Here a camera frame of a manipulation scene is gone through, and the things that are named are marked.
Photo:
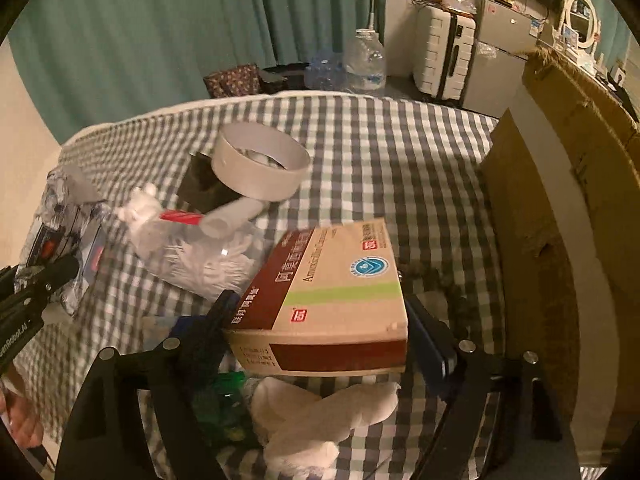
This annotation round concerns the silver fridge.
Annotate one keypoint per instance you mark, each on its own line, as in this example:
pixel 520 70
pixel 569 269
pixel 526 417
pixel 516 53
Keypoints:
pixel 500 50

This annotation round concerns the tan and maroon medicine box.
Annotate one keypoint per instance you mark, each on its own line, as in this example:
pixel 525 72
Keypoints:
pixel 325 280

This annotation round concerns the person's left hand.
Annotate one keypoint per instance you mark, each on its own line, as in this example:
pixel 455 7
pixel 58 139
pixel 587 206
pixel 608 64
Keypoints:
pixel 20 420

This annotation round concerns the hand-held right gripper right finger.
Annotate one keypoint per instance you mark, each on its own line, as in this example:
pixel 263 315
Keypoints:
pixel 430 355

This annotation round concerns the floral fabric box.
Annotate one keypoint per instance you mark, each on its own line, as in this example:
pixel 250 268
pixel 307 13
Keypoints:
pixel 232 82

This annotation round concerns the crumpled white tissue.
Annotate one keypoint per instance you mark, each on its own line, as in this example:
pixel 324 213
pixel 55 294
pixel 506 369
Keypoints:
pixel 140 207

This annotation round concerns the clear bag of cotton swabs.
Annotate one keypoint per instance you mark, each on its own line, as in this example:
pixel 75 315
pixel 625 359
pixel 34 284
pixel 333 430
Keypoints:
pixel 200 265

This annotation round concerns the white foam tube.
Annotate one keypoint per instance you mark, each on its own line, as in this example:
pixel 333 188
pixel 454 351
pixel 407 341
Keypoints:
pixel 225 220

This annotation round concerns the small red label tube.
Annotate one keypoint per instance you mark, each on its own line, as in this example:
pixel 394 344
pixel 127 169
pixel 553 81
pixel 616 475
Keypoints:
pixel 180 217

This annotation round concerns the white tape roll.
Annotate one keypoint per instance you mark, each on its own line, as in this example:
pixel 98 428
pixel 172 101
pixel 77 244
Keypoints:
pixel 250 175

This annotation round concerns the dark bag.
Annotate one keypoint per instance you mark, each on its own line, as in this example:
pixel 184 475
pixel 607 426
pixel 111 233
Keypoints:
pixel 282 77

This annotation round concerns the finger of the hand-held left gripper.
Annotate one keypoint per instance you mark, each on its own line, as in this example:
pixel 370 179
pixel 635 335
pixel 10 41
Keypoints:
pixel 55 272

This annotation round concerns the white oval mirror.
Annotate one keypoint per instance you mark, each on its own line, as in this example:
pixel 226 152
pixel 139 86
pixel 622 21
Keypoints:
pixel 582 15

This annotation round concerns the white suitcase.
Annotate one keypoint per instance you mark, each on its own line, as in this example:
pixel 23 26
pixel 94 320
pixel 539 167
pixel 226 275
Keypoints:
pixel 442 55

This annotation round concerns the glossy black case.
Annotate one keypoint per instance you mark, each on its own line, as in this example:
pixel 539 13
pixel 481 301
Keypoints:
pixel 197 180

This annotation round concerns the green snack packet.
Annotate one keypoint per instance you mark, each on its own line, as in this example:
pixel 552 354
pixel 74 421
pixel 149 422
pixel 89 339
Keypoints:
pixel 225 400

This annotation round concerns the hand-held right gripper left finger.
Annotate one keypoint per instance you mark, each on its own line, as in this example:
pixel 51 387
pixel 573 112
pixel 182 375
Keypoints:
pixel 200 335

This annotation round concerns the green curtain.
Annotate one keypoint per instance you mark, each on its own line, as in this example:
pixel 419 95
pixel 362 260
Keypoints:
pixel 150 20

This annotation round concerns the blue tissue packet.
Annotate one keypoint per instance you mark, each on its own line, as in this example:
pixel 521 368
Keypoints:
pixel 92 260

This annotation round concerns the checked tablecloth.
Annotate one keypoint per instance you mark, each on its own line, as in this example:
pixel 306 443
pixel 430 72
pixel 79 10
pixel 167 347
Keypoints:
pixel 375 160

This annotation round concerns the white plastic bag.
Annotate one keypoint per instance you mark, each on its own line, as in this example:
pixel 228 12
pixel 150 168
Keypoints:
pixel 300 410

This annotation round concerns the clear plastic package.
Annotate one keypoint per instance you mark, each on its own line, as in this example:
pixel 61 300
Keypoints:
pixel 77 182

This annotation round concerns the blue label water bottle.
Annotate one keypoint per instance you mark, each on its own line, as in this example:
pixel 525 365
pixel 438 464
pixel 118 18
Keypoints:
pixel 325 72

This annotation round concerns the large clear water bottle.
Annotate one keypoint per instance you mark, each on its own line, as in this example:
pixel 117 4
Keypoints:
pixel 365 60

